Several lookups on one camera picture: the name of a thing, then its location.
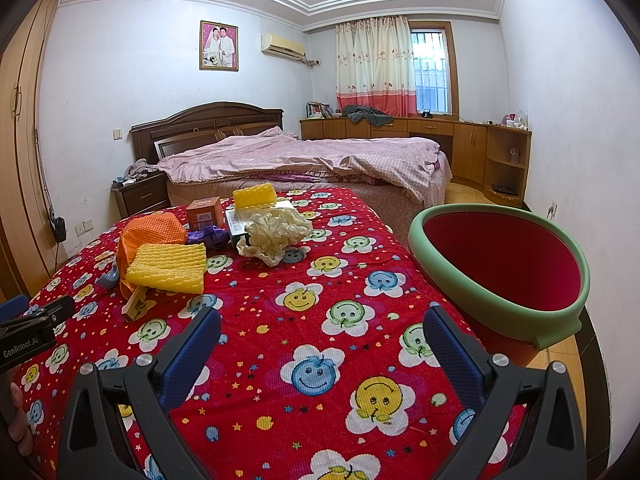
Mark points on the wooden wardrobe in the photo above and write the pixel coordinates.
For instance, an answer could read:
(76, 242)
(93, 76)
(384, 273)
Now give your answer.
(27, 242)

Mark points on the small wooden block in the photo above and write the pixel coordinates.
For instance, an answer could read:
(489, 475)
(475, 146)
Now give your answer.
(135, 306)

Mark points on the orange foam net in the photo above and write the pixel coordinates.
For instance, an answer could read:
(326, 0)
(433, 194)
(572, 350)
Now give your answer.
(160, 227)

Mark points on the yellow foam net back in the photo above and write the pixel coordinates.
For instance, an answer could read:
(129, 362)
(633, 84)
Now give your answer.
(255, 196)

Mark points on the person's left hand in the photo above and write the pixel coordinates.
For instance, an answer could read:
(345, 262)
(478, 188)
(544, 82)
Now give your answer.
(18, 429)

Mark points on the framed wedding photo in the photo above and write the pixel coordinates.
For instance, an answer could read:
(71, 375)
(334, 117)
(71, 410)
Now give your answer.
(218, 46)

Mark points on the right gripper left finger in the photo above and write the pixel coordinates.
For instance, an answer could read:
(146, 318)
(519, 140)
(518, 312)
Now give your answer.
(94, 444)

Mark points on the pink bed quilt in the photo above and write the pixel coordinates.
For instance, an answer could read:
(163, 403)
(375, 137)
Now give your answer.
(408, 163)

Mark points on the wooden desk cabinet unit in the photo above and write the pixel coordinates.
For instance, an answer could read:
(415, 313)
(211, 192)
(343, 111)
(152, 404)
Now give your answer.
(492, 158)

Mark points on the orange small carton box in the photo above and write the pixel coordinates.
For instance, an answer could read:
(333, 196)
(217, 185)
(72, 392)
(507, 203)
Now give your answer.
(205, 212)

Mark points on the red green trash bin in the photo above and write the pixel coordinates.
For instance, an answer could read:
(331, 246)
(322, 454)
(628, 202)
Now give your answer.
(519, 280)

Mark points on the red smiley-flower quilt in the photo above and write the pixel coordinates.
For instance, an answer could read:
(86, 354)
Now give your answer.
(321, 371)

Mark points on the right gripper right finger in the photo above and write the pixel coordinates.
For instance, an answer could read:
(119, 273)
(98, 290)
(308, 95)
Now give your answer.
(549, 445)

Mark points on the dark wood headboard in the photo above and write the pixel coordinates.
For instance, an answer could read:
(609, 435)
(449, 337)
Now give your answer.
(201, 117)

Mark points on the purple plastic wrapper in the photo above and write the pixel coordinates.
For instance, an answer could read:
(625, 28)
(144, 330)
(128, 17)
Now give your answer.
(212, 237)

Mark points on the wall air conditioner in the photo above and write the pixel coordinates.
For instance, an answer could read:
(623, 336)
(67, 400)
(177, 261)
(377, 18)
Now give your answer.
(275, 45)

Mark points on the dark wood nightstand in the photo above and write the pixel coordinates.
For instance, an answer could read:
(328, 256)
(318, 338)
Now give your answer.
(146, 195)

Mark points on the dark clothes pile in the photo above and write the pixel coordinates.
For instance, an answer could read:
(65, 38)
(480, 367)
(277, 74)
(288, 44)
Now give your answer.
(358, 113)

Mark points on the white box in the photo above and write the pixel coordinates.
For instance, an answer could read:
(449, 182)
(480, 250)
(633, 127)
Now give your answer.
(238, 219)

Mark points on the floral curtain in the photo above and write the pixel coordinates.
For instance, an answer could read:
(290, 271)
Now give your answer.
(374, 65)

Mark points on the window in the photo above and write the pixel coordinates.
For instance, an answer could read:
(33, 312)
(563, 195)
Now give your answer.
(435, 68)

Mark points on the yellow foam net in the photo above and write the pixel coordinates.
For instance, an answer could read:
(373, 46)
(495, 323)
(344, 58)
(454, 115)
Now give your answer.
(171, 267)
(255, 196)

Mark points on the yellow foam net front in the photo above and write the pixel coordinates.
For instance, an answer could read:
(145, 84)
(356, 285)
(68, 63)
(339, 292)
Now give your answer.
(171, 267)

